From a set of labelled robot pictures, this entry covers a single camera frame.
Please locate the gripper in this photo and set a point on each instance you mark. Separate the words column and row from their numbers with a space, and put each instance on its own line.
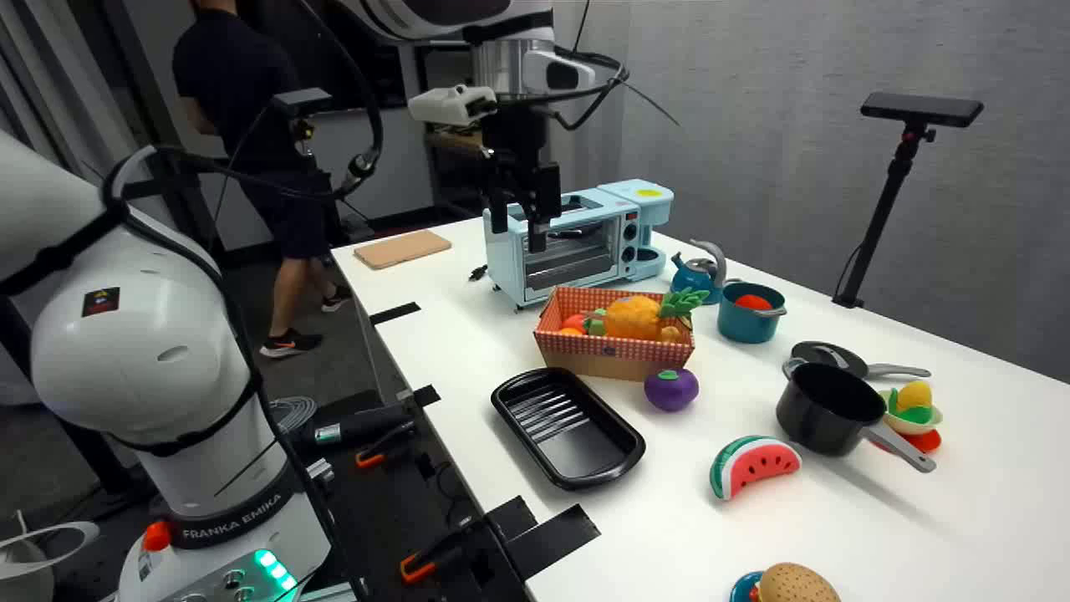
column 516, row 138

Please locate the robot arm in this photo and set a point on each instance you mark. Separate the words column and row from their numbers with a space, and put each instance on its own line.
column 142, row 351

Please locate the light blue toy toaster oven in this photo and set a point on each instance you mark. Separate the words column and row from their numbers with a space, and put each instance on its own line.
column 585, row 242

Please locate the orange red plush toy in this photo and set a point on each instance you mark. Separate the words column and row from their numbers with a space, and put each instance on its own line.
column 573, row 323

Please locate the red checkered cardboard box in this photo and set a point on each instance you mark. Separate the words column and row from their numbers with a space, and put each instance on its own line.
column 614, row 355

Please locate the blue toy kettle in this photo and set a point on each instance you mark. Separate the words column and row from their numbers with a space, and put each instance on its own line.
column 698, row 272

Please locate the purple eggplant plush toy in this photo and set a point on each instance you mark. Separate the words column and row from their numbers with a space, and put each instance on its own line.
column 670, row 390

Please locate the red toy tomato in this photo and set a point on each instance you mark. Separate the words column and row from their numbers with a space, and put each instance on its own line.
column 753, row 302

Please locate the teal toy pot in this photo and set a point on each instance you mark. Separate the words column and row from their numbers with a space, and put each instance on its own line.
column 748, row 324

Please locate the watermelon slice plush toy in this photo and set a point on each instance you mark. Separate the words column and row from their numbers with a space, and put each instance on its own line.
column 756, row 464

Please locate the bowl of toy vegetables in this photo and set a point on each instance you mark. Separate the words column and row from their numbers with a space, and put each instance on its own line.
column 913, row 410

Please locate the red toy plate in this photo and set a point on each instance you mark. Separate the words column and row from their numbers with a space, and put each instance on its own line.
column 924, row 441

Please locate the toy burger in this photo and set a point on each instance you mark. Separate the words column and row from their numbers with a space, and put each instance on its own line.
column 794, row 585

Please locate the black plug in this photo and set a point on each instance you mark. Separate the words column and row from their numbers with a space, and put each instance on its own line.
column 478, row 272

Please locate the dark shelf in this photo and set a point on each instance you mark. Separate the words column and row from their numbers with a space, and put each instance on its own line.
column 456, row 167

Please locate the wooden cutting board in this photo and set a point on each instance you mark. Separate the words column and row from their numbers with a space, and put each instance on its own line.
column 403, row 248

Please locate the strip of black tape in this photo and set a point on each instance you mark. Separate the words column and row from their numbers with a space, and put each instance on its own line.
column 426, row 395
column 547, row 535
column 394, row 313

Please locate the black baking tray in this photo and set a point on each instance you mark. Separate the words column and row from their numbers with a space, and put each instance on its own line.
column 568, row 431

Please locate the black cylindrical tool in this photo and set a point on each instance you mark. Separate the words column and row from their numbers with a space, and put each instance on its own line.
column 359, row 426

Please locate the orange and black clamp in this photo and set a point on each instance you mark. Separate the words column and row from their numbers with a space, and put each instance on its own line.
column 430, row 560
column 380, row 447

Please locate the person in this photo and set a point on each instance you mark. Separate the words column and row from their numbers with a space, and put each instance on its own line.
column 242, row 92

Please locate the black frying pan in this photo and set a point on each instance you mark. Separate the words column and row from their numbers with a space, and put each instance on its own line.
column 827, row 355

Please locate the black saucepan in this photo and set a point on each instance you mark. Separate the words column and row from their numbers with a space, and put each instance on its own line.
column 823, row 414

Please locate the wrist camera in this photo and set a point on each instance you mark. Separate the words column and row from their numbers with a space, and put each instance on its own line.
column 451, row 104

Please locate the camera on mount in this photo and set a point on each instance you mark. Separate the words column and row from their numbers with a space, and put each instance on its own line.
column 299, row 102
column 919, row 109

